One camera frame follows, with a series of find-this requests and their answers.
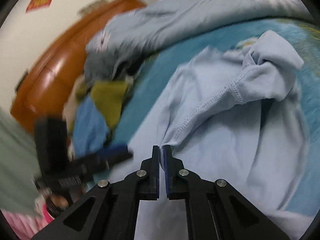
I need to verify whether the wall switch panel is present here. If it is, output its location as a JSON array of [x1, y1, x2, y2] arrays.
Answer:
[[77, 0, 109, 17]]

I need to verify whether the orange wooden headboard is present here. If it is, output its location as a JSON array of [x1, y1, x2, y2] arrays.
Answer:
[[10, 0, 145, 134]]

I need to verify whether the blue floral quilt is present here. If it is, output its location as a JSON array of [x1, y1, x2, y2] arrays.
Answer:
[[86, 0, 312, 65]]

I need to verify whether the beige and yellow fuzzy garment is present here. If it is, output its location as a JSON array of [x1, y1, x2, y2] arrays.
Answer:
[[62, 75, 134, 133]]

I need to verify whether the teal floral blanket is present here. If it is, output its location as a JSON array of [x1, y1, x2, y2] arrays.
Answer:
[[113, 18, 319, 216]]

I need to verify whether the red wall decoration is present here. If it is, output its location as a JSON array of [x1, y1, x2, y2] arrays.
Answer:
[[25, 0, 52, 12]]

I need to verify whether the blue folded cloth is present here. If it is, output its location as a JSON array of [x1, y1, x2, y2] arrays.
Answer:
[[72, 95, 110, 158]]

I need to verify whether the light blue sweatshirt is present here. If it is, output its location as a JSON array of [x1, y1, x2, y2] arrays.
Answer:
[[110, 30, 312, 239]]

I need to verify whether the pink plush item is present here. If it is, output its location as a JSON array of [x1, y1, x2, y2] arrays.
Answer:
[[1, 202, 54, 239]]

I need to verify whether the grey garment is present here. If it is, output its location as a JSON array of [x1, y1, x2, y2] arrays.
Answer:
[[84, 52, 136, 83]]

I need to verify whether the left hand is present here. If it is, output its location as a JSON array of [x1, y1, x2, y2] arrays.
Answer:
[[50, 194, 69, 209]]

